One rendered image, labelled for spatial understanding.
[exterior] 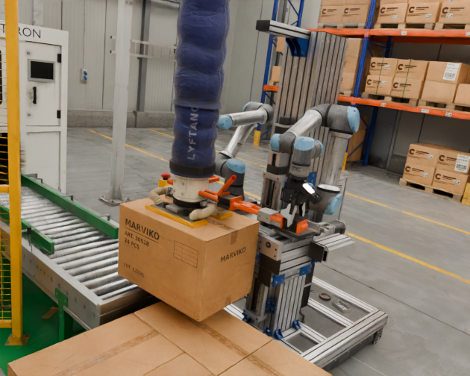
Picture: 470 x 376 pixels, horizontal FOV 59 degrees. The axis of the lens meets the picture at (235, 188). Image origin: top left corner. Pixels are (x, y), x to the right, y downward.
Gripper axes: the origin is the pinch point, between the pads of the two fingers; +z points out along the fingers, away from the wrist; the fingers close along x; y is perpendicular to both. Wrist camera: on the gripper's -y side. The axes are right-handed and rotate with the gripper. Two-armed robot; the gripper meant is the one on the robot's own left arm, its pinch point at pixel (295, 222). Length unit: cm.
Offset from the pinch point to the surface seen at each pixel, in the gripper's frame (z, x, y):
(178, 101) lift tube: -41, 13, 61
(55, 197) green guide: 57, -28, 235
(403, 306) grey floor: 119, -211, -8
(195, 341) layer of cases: 66, 17, 33
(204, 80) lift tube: -52, 8, 51
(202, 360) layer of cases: 66, 24, 21
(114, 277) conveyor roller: 66, 8, 107
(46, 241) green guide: 56, 23, 155
